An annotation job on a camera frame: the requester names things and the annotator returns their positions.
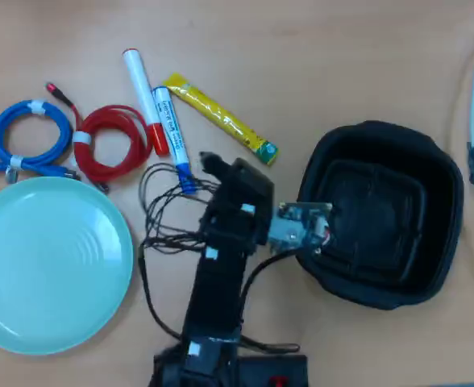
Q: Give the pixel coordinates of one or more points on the light green round bowl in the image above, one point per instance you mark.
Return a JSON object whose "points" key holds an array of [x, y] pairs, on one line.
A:
{"points": [[39, 266]]}

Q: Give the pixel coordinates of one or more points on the red base switch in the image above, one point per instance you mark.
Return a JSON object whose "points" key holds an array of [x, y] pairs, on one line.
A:
{"points": [[278, 381]]}

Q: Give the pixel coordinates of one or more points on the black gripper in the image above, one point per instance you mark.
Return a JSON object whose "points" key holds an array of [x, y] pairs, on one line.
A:
{"points": [[245, 189]]}

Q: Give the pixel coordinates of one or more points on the green circuit board camera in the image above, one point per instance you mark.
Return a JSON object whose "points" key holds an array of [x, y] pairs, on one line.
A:
{"points": [[297, 225]]}

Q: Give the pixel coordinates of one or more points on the white marker blue cap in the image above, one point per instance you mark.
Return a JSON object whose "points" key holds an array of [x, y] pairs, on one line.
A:
{"points": [[170, 121]]}

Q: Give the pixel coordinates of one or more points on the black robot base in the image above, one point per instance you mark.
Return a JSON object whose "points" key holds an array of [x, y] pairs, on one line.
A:
{"points": [[269, 369]]}

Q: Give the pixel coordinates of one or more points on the yellow stick sachet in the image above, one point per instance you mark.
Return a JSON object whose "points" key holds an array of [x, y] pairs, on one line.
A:
{"points": [[221, 117]]}

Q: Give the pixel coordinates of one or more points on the white marker red cap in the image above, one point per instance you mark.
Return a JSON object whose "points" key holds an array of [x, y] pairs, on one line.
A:
{"points": [[140, 88]]}

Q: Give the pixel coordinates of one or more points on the black square bowl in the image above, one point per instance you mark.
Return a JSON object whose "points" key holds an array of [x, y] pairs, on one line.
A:
{"points": [[382, 258]]}

